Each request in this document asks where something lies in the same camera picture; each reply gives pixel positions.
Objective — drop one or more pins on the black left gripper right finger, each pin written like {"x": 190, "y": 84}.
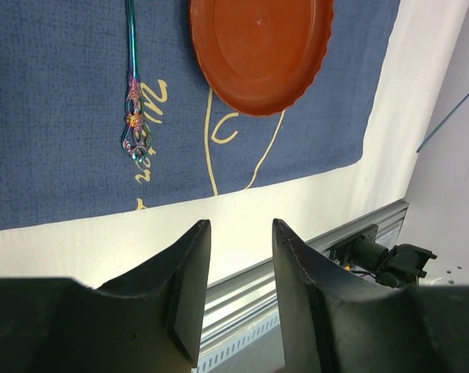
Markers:
{"x": 343, "y": 323}

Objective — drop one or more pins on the aluminium front rail base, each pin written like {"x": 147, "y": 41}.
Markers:
{"x": 254, "y": 291}

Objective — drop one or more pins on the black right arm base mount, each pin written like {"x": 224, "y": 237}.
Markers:
{"x": 397, "y": 267}

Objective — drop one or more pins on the orange plastic plate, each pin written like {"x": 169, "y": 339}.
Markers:
{"x": 260, "y": 57}

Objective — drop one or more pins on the iridescent purple fork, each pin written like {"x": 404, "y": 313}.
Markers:
{"x": 136, "y": 136}

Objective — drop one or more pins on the slotted grey cable duct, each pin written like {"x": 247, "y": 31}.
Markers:
{"x": 239, "y": 339}

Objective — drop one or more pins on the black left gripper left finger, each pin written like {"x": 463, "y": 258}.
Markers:
{"x": 146, "y": 320}

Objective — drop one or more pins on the blue metal spoon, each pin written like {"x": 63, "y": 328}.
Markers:
{"x": 443, "y": 121}

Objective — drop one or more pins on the blue cloth placemat gold print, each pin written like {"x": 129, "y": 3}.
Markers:
{"x": 63, "y": 90}

